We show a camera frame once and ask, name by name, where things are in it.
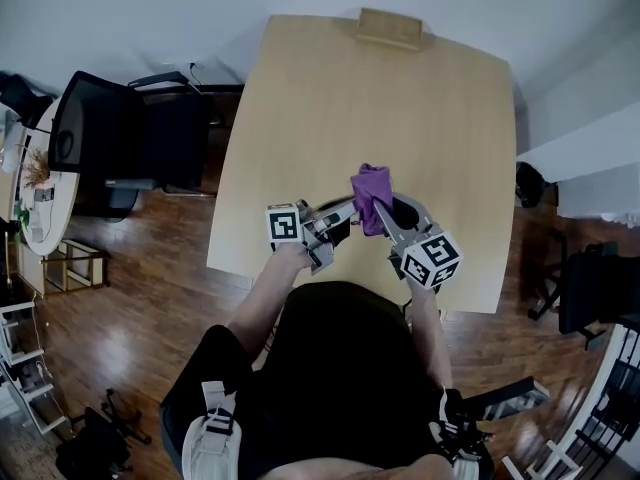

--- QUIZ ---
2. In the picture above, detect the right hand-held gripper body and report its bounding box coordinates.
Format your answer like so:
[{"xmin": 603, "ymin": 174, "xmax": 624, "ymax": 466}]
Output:
[{"xmin": 387, "ymin": 223, "xmax": 464, "ymax": 291}]

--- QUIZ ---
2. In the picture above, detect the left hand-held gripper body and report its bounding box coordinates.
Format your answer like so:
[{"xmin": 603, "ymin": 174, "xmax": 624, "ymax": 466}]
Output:
[{"xmin": 264, "ymin": 197, "xmax": 349, "ymax": 276}]

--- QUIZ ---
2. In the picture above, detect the purple cloth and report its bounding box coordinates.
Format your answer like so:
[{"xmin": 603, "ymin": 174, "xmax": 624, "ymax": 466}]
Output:
[{"xmin": 348, "ymin": 162, "xmax": 397, "ymax": 238}]

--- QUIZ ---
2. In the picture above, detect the person's left forearm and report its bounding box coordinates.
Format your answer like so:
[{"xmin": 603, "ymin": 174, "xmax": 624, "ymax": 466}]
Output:
[{"xmin": 226, "ymin": 241, "xmax": 312, "ymax": 360}]

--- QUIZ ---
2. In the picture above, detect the person's right forearm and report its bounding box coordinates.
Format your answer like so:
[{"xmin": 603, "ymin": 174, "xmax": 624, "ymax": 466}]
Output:
[{"xmin": 403, "ymin": 280, "xmax": 455, "ymax": 395}]

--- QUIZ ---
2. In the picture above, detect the black bag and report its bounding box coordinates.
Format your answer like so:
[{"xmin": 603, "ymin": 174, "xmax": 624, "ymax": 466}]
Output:
[{"xmin": 514, "ymin": 160, "xmax": 547, "ymax": 209}]

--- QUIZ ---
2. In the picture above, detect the person's black clothing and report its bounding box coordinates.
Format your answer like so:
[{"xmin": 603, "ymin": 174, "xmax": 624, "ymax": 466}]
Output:
[{"xmin": 159, "ymin": 280, "xmax": 451, "ymax": 480}]

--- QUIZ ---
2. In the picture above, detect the glossy black chair armrest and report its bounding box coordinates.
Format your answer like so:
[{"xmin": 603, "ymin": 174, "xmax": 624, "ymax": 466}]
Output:
[{"xmin": 462, "ymin": 376, "xmax": 551, "ymax": 423}]

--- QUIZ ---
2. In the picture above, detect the black fabric office chair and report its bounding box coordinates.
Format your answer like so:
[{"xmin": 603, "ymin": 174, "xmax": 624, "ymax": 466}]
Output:
[{"xmin": 527, "ymin": 242, "xmax": 640, "ymax": 352}]

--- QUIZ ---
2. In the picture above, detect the wooden block stand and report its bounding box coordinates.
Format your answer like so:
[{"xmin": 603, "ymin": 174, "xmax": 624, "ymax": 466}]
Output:
[{"xmin": 355, "ymin": 7, "xmax": 425, "ymax": 53}]

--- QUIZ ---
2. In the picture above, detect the white metal railing rack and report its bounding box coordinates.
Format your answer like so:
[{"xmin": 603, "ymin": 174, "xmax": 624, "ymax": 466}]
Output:
[{"xmin": 502, "ymin": 312, "xmax": 640, "ymax": 480}]

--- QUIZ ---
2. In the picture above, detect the black mesh office chair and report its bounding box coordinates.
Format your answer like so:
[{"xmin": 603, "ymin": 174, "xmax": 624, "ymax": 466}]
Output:
[{"xmin": 47, "ymin": 70, "xmax": 247, "ymax": 220}]

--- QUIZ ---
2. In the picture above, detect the round white table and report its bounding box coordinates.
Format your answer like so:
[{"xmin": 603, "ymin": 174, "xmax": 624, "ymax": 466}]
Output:
[{"xmin": 22, "ymin": 95, "xmax": 82, "ymax": 258}]

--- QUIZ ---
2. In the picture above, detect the dried flower bouquet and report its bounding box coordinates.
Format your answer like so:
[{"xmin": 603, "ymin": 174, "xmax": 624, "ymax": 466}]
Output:
[{"xmin": 22, "ymin": 146, "xmax": 52, "ymax": 190}]

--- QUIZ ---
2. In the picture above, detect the light wooden cabinet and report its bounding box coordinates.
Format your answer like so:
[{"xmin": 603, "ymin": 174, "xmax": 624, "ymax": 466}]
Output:
[{"xmin": 17, "ymin": 240, "xmax": 49, "ymax": 299}]

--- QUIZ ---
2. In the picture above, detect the green potted plant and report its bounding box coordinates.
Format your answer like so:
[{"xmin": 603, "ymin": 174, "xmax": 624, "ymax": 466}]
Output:
[{"xmin": 12, "ymin": 201, "xmax": 34, "ymax": 239}]

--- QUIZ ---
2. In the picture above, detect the white shelf rack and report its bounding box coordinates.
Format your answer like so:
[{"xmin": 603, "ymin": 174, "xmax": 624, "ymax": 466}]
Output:
[{"xmin": 0, "ymin": 297, "xmax": 69, "ymax": 437}]

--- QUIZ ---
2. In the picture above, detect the black chair base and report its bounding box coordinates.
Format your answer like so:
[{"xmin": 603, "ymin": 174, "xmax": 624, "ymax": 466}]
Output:
[{"xmin": 54, "ymin": 387, "xmax": 154, "ymax": 480}]

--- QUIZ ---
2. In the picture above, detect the black headrest office chair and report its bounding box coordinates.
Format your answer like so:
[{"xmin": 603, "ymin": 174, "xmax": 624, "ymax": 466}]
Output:
[{"xmin": 0, "ymin": 71, "xmax": 55, "ymax": 130}]

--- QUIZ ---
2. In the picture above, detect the black and white shoulder strap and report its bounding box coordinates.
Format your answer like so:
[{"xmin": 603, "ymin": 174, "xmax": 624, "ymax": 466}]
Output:
[{"xmin": 426, "ymin": 386, "xmax": 495, "ymax": 480}]

